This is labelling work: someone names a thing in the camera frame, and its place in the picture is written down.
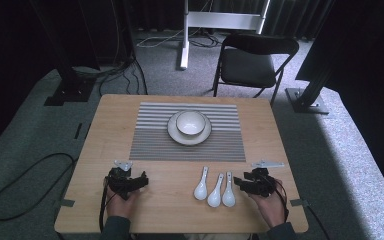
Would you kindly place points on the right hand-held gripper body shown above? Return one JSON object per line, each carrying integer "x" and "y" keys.
{"x": 260, "y": 183}

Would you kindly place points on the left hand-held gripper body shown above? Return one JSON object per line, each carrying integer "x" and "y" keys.
{"x": 121, "y": 183}

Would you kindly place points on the person's left hand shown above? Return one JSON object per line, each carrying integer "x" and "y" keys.
{"x": 121, "y": 205}

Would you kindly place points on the person's right hand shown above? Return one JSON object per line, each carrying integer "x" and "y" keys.
{"x": 271, "y": 208}

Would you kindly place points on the white ceramic spoon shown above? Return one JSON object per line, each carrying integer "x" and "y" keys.
{"x": 201, "y": 190}
{"x": 215, "y": 195}
{"x": 228, "y": 195}

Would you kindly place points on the grey striped placemat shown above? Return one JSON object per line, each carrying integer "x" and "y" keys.
{"x": 153, "y": 143}

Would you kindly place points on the grey tape strip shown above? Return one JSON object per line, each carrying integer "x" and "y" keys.
{"x": 67, "y": 202}
{"x": 299, "y": 202}

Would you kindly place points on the white ceramic plate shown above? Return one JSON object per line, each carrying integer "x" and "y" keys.
{"x": 188, "y": 139}

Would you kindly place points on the white ceramic bowl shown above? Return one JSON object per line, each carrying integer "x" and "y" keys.
{"x": 190, "y": 122}

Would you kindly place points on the black metal stand grey base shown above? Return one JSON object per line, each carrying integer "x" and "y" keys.
{"x": 308, "y": 100}

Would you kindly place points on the black folding chair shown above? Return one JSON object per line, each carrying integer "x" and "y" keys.
{"x": 246, "y": 66}

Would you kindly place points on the white metal desk frame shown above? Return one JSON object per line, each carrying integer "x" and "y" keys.
{"x": 223, "y": 20}

